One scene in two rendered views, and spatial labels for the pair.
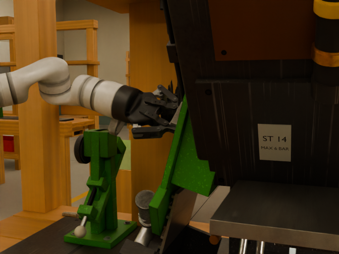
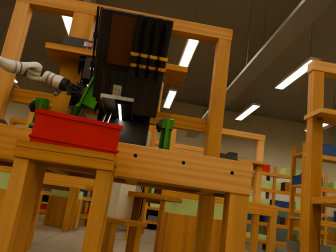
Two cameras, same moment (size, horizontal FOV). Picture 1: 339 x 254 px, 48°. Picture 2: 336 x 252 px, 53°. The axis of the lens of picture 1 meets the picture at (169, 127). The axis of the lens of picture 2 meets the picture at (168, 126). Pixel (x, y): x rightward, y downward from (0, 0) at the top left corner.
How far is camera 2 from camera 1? 130 cm
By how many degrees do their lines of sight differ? 32
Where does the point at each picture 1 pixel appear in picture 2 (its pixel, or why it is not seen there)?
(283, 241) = (117, 98)
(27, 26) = (9, 55)
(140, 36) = (65, 71)
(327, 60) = (131, 64)
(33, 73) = (30, 64)
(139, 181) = not seen: hidden behind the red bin
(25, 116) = not seen: outside the picture
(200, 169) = (92, 100)
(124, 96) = (65, 80)
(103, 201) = not seen: hidden behind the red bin
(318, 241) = (125, 99)
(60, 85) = (38, 72)
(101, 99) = (56, 79)
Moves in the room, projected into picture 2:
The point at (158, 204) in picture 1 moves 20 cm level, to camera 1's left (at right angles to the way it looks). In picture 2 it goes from (77, 106) to (37, 95)
